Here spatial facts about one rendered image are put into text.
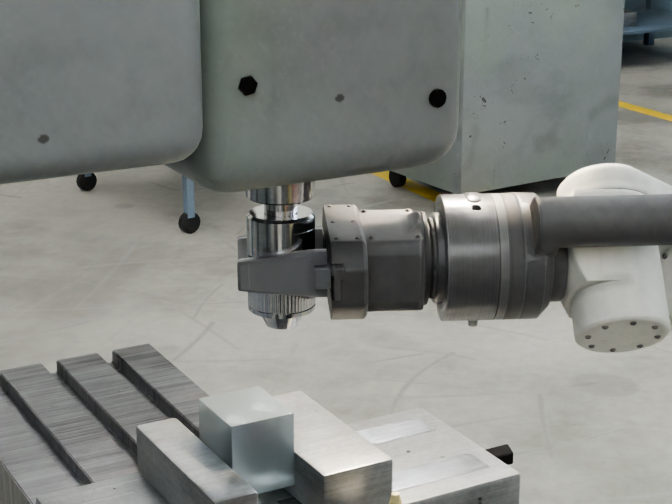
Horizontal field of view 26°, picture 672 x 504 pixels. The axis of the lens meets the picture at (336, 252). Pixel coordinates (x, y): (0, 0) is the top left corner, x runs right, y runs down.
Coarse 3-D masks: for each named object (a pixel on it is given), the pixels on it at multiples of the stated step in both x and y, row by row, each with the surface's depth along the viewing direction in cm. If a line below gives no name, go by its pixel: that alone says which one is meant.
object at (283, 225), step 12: (252, 216) 98; (264, 216) 98; (276, 216) 98; (288, 216) 98; (300, 216) 98; (312, 216) 99; (252, 228) 98; (264, 228) 97; (276, 228) 97; (288, 228) 97; (300, 228) 98; (312, 228) 99
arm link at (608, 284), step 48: (528, 192) 101; (576, 192) 100; (624, 192) 100; (528, 240) 97; (576, 240) 96; (624, 240) 96; (528, 288) 97; (576, 288) 98; (624, 288) 97; (576, 336) 99; (624, 336) 99
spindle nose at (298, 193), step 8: (296, 184) 97; (304, 184) 97; (312, 184) 98; (248, 192) 98; (256, 192) 97; (264, 192) 97; (272, 192) 96; (280, 192) 96; (288, 192) 96; (296, 192) 97; (304, 192) 97; (312, 192) 98; (256, 200) 97; (264, 200) 97; (272, 200) 97; (280, 200) 97; (288, 200) 97; (296, 200) 97; (304, 200) 97
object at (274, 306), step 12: (252, 240) 98; (264, 240) 98; (276, 240) 97; (288, 240) 98; (300, 240) 98; (312, 240) 99; (252, 252) 99; (264, 252) 98; (276, 252) 98; (252, 300) 100; (264, 300) 99; (276, 300) 99; (288, 300) 99; (300, 300) 99; (312, 300) 100; (252, 312) 100; (264, 312) 99; (276, 312) 99; (288, 312) 99; (300, 312) 100
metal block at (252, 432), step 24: (216, 408) 109; (240, 408) 109; (264, 408) 109; (216, 432) 109; (240, 432) 106; (264, 432) 108; (288, 432) 109; (240, 456) 107; (264, 456) 108; (288, 456) 109; (264, 480) 109; (288, 480) 110
